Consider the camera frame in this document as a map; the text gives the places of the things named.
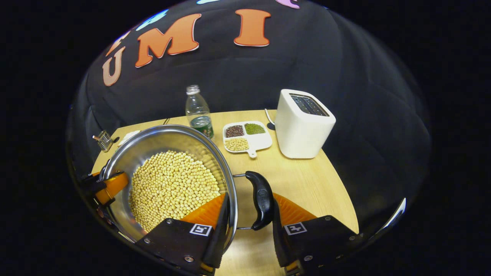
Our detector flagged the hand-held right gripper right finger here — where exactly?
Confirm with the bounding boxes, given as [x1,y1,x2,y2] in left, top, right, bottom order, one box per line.
[272,193,363,276]

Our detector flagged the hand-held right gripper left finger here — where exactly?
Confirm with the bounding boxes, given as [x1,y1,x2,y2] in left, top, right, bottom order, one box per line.
[134,192,231,276]

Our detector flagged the pile of yellow soybeans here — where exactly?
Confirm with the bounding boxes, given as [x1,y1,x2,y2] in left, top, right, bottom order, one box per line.
[129,150,221,233]

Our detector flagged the stainless steel pot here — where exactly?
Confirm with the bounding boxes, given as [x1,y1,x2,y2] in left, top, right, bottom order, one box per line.
[98,124,275,244]

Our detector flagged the white plate with food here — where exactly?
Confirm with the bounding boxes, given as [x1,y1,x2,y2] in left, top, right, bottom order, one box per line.
[118,130,141,147]

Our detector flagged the white divided bean plate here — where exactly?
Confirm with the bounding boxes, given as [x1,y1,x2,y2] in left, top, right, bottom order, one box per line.
[222,121,273,159]

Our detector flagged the white toaster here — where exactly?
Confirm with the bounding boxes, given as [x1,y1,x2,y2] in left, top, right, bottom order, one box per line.
[275,89,336,159]

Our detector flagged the clear plastic water bottle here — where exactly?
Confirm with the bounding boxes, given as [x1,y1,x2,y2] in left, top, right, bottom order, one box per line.
[185,85,214,139]

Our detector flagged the small metal wire rack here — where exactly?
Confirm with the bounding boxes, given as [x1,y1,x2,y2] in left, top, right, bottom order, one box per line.
[92,130,120,153]

